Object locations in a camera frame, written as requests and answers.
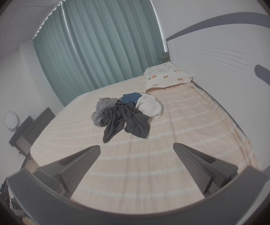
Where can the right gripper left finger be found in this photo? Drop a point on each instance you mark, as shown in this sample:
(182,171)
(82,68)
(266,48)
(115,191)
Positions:
(78,167)

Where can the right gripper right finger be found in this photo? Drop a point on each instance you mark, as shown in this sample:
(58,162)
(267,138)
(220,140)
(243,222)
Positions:
(196,167)

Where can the black T-shirt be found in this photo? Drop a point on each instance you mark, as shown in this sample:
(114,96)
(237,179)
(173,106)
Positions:
(135,125)

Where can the bed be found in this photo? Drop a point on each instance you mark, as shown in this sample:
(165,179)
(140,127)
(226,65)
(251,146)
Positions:
(172,130)

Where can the pile of clothes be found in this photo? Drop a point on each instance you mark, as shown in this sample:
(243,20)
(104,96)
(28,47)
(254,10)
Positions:
(149,105)

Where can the black chest of drawers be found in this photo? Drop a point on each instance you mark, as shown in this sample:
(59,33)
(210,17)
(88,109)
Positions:
(36,125)

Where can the round white mirror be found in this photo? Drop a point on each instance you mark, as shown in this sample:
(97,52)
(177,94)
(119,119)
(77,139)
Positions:
(11,121)

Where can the white printed pillow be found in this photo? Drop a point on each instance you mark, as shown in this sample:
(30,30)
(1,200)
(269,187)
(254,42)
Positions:
(165,76)

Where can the grey bedside table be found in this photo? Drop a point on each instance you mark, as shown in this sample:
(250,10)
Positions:
(165,56)

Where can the blue-green curtain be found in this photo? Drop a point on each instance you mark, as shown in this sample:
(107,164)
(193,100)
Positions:
(113,31)
(52,55)

